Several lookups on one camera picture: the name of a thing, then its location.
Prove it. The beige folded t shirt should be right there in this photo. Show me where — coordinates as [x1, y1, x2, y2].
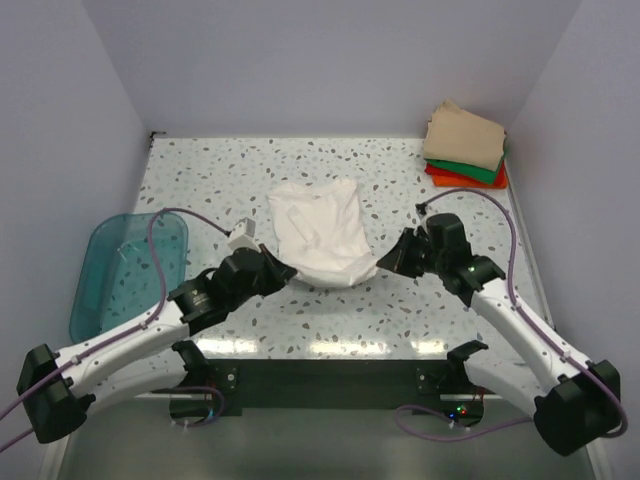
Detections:
[423, 99, 506, 171]

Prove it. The aluminium rail frame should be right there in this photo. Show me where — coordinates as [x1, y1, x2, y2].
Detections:
[40, 396, 612, 479]

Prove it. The white printed t shirt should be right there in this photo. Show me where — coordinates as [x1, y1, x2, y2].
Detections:
[267, 178, 377, 289]

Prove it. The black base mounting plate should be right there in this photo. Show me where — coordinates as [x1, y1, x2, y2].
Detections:
[169, 359, 484, 426]

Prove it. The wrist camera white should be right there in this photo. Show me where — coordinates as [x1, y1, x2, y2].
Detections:
[228, 217, 260, 251]
[416, 202, 428, 235]

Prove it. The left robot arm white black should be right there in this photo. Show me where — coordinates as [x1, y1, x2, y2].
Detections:
[17, 246, 297, 444]

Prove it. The green folded t shirt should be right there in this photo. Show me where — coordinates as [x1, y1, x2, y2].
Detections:
[426, 148, 508, 185]

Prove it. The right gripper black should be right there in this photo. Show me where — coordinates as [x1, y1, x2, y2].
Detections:
[377, 228, 446, 279]

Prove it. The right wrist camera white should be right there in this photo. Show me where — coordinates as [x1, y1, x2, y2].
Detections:
[416, 202, 428, 235]

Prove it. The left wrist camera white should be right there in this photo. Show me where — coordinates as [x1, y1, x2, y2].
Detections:
[228, 217, 260, 251]

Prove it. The orange folded t shirt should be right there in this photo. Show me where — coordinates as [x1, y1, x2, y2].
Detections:
[425, 165, 509, 189]

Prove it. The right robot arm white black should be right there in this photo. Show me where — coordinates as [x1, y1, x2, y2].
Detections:
[377, 213, 628, 456]

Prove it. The teal transparent plastic bin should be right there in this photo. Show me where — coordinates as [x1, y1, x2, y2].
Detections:
[69, 213, 189, 344]

